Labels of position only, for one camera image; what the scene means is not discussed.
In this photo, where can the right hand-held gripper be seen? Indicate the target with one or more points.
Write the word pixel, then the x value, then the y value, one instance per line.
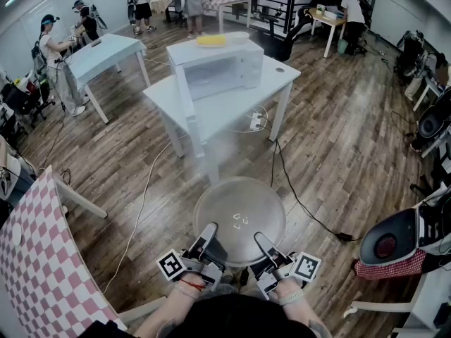
pixel 278 275

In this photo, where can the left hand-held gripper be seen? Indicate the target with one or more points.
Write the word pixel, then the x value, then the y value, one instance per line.
pixel 197 268

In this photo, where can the clear glass turntable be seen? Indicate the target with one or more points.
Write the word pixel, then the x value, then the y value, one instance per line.
pixel 239 199

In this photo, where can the person's left forearm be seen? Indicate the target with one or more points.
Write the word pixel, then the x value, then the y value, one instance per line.
pixel 169 308

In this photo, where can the person's right forearm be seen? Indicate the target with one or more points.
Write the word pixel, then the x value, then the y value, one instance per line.
pixel 299 313

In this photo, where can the person's camouflage trousers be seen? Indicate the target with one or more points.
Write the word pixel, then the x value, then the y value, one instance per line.
pixel 229 289

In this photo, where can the beige wristwatch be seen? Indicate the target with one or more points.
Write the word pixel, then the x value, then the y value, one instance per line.
pixel 290 298

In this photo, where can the pale translucent bangle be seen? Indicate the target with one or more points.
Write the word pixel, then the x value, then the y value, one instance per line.
pixel 183 292

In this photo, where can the person's black shirt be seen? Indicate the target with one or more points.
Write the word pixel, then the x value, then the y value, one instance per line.
pixel 239 319

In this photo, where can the black power adapter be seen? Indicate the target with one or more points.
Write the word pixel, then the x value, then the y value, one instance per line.
pixel 343 237

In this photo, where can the red checkered cloth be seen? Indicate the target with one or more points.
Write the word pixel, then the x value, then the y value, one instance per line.
pixel 387 269

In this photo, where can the black white backpack unit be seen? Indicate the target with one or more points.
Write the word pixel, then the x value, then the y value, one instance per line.
pixel 387 238

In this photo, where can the white power strip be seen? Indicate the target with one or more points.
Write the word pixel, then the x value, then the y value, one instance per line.
pixel 256 122

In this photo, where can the pink checkered tablecloth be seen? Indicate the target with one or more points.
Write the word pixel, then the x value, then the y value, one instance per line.
pixel 42 276

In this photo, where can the white microwave oven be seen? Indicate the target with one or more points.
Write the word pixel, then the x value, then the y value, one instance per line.
pixel 218 53

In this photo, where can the white round disc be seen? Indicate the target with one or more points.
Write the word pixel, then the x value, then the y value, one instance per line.
pixel 15 233

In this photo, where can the beige oval plate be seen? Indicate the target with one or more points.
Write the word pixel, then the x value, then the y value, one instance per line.
pixel 211 46

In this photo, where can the yellow corn cob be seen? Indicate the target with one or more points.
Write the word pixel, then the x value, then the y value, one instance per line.
pixel 211 41

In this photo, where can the white bowl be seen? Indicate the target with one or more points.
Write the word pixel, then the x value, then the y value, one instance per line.
pixel 240 38

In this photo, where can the black round equipment unit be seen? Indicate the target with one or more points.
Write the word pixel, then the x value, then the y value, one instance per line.
pixel 430 125

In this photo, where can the pale blue table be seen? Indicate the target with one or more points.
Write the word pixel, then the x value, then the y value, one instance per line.
pixel 102 58

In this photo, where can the black office chair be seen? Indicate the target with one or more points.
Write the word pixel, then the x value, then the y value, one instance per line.
pixel 21 100
pixel 292 37

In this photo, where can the green bin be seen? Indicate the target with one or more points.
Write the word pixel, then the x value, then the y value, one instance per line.
pixel 343 46

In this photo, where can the small brown object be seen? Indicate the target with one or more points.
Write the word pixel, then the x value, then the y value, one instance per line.
pixel 96 43

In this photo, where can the wooden top table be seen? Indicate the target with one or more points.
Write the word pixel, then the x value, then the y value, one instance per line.
pixel 327 20

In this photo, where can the black metal railing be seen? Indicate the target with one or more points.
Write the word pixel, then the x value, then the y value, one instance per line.
pixel 290 11

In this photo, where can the white table frame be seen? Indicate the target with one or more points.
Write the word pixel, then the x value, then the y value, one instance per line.
pixel 426 312

